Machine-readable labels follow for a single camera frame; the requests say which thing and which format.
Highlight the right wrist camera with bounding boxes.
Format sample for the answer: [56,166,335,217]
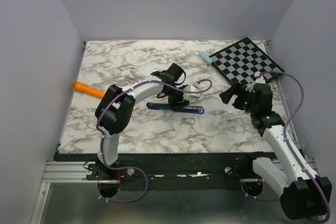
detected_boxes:
[245,71,266,92]

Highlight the black grey checkerboard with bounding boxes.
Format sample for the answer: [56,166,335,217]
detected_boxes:
[210,37,284,85]

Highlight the orange marker pen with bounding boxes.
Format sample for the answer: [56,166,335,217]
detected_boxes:
[71,81,105,99]

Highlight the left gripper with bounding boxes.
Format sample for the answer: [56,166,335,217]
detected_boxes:
[164,84,190,113]

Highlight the aluminium rail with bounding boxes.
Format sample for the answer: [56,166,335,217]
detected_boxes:
[42,159,318,184]

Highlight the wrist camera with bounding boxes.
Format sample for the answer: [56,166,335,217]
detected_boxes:
[185,82,201,100]
[245,71,266,92]

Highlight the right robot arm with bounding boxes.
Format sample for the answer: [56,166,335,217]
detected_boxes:
[219,83,332,220]

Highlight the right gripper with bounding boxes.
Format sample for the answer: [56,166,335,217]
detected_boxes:
[219,81,258,114]

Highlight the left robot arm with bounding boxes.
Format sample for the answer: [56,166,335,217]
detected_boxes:
[95,63,189,179]

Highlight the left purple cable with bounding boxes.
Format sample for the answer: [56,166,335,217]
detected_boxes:
[96,78,213,204]

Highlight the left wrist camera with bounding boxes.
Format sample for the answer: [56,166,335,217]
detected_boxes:
[185,82,201,100]

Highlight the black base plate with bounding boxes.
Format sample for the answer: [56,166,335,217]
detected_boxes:
[54,152,280,194]

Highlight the silver staple strips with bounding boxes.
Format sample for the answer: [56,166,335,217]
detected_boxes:
[182,118,194,125]

